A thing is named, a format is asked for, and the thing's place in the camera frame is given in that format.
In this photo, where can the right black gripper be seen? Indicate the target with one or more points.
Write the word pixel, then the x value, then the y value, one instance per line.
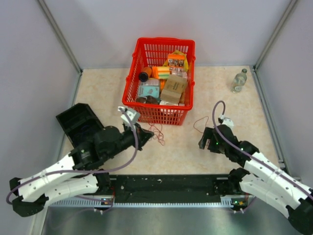
pixel 208 134

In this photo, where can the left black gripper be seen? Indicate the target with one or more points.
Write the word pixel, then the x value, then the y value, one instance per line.
pixel 143 136

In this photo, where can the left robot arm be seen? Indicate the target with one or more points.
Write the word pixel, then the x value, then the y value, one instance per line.
pixel 78 173

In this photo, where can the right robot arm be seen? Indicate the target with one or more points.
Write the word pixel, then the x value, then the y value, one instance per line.
pixel 261 178

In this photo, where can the brown wrapped package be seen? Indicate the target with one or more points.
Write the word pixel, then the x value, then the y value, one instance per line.
pixel 147 100

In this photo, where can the teal tissue box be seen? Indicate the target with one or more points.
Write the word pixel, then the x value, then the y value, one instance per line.
pixel 150 87

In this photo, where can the brown cardboard box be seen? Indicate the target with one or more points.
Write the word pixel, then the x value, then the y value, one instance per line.
pixel 173 89

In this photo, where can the orange black bottle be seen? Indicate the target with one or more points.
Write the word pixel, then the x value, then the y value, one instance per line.
pixel 145 74

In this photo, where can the clear glass bottle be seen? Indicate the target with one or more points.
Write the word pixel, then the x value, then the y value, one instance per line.
pixel 239 81

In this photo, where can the black divided tray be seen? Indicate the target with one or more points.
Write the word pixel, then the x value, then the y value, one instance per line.
pixel 79 123

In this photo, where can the striped sponge pack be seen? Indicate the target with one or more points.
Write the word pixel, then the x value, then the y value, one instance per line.
pixel 160 72

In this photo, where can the pink white packet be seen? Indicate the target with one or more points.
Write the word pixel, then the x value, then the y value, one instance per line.
pixel 178 71

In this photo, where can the orange snack box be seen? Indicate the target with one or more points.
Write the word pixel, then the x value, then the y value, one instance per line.
pixel 175 60

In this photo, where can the yellow bag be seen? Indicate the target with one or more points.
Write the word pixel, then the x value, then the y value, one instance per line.
pixel 186 65

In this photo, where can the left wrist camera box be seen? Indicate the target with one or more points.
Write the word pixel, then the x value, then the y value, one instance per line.
pixel 129 115

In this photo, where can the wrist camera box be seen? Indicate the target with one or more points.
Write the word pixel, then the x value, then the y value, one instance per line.
pixel 129 115
pixel 223 120

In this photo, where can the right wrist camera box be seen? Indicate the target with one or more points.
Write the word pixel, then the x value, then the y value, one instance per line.
pixel 223 120

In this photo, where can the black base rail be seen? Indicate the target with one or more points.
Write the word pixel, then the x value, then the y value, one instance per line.
pixel 202 188

